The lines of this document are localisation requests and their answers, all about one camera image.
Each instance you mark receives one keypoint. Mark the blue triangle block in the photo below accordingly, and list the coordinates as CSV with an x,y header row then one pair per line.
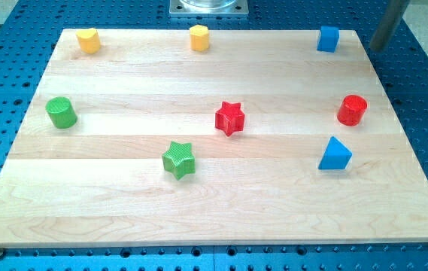
x,y
336,156

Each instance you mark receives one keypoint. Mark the red star block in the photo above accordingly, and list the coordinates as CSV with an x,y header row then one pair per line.
x,y
230,118

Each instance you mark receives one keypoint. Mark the green star block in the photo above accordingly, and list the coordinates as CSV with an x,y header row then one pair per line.
x,y
179,160

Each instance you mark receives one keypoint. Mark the light wooden board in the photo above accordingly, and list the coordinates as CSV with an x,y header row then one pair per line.
x,y
101,182

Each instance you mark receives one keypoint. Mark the yellow hexagon block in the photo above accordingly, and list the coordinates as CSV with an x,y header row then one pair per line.
x,y
199,38

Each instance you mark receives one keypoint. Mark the red cylinder block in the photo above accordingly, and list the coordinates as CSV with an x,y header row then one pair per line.
x,y
352,109

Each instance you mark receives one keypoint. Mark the blue cube block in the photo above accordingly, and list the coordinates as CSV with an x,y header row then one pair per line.
x,y
328,39

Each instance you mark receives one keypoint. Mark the green cylinder block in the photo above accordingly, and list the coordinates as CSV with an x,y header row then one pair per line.
x,y
61,112

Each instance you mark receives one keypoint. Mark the yellow heart block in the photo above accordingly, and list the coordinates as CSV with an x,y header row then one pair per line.
x,y
88,40

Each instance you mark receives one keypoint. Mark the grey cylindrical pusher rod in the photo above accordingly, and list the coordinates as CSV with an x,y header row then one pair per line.
x,y
388,24

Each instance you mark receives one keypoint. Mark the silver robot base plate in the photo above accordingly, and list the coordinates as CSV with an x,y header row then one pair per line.
x,y
208,8

